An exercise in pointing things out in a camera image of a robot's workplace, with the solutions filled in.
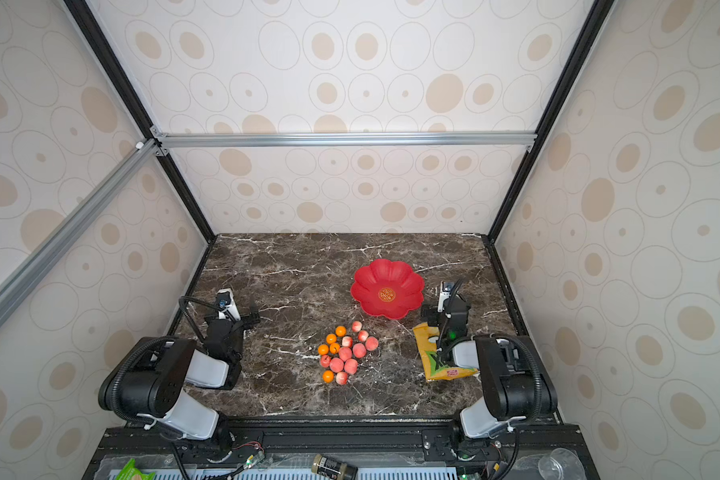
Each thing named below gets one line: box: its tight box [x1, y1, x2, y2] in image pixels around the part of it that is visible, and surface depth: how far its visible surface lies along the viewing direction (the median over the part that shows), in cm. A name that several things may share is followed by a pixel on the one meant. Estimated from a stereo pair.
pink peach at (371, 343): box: [365, 336, 379, 351], surface depth 91 cm
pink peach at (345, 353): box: [339, 346, 352, 362], surface depth 88 cm
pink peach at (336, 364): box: [329, 357, 344, 373], surface depth 87 cm
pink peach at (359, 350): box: [352, 343, 367, 359], surface depth 89 cm
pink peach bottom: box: [335, 371, 349, 385], surface depth 85 cm
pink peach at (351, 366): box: [344, 358, 359, 375], surface depth 86 cm
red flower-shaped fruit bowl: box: [351, 259, 425, 320], surface depth 106 cm
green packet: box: [116, 458, 157, 480], surface depth 70 cm
